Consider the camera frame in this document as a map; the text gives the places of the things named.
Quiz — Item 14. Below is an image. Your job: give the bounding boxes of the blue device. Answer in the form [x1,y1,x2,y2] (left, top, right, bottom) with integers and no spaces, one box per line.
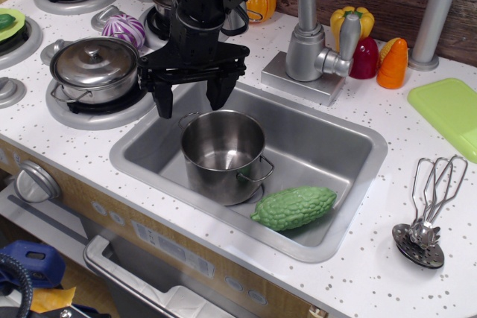
[1,240,66,288]

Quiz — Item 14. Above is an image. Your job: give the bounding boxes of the steel wire fork utensil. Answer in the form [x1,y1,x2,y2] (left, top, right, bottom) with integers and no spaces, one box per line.
[409,155,468,249]

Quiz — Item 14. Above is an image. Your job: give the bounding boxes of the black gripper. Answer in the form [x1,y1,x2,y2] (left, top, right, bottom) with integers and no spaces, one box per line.
[138,12,250,119]

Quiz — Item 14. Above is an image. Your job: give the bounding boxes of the silver stove knob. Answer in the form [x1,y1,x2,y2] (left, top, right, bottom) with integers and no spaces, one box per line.
[14,160,61,203]

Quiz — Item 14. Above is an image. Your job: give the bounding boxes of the green bitter melon toy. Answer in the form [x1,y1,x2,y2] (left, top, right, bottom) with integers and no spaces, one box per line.
[250,186,337,232]

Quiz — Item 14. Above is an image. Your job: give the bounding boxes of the yellow corn toy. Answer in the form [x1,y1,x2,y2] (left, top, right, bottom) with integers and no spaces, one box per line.
[378,37,400,70]

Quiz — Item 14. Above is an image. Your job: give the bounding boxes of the green cutting board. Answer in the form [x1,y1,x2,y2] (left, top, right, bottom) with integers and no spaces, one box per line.
[408,78,477,163]

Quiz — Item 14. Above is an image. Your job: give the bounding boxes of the front burner grey ring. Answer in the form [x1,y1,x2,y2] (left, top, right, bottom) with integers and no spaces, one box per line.
[45,78,157,131]

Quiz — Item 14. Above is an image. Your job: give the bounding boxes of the red pepper toy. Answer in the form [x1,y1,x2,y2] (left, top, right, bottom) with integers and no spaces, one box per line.
[350,36,379,80]

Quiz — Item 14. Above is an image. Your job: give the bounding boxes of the grey vertical pole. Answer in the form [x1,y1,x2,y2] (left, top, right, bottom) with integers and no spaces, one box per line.
[408,0,452,71]

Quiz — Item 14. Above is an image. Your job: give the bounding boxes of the steel slotted spoon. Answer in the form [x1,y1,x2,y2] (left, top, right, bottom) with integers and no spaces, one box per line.
[392,223,445,270]

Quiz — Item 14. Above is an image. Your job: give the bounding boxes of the yellow bell pepper toy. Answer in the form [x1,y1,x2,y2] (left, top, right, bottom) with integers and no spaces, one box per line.
[330,6,375,51]

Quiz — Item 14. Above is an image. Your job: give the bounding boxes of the black braided cable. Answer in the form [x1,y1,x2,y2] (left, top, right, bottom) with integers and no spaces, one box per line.
[0,252,34,318]

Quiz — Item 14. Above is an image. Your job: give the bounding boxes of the silver toy faucet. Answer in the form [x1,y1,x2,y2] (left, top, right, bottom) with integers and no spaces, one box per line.
[261,0,361,106]

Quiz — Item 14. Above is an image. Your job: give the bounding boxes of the orange carrot toy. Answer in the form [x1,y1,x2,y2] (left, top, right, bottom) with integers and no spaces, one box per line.
[376,38,408,89]

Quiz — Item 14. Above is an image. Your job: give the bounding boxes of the grey oven door handle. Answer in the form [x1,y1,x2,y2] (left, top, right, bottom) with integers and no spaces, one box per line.
[82,235,176,318]

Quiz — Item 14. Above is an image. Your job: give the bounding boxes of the orange pumpkin toy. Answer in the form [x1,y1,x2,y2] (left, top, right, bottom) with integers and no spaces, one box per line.
[246,0,277,23]

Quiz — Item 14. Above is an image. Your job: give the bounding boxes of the lidded steel pot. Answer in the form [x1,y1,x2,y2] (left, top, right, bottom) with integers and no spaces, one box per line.
[50,36,139,104]

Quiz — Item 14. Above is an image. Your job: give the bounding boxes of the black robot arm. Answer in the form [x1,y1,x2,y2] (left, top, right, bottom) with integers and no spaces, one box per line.
[138,0,250,118]

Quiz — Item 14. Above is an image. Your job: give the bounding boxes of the green plate with vegetable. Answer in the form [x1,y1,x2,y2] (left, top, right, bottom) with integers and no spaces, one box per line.
[1,8,26,42]

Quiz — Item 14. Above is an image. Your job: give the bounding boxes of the tall steel pot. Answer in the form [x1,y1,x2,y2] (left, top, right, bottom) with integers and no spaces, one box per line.
[178,109,274,206]

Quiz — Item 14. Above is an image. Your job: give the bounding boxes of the steel sink basin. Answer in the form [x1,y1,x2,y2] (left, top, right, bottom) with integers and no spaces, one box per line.
[110,83,388,263]

